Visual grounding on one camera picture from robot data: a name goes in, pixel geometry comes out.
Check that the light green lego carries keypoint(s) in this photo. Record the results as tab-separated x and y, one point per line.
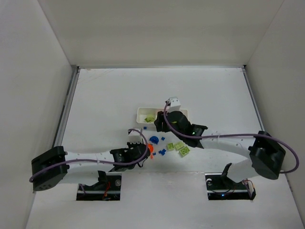
149	118

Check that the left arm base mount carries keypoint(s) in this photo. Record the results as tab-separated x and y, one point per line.
107	188

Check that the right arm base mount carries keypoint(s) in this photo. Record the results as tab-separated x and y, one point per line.
220	187

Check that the orange dish lego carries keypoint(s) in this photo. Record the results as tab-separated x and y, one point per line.
151	148

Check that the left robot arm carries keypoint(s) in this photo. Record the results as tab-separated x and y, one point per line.
58	166

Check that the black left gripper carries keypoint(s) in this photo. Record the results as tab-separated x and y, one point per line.
143	149

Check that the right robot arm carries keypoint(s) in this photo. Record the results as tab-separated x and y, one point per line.
263	155

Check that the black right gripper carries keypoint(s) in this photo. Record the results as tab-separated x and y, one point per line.
161	121

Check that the white sorting tray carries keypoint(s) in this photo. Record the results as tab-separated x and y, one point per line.
142	112

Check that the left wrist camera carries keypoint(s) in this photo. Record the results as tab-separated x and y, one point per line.
135	137

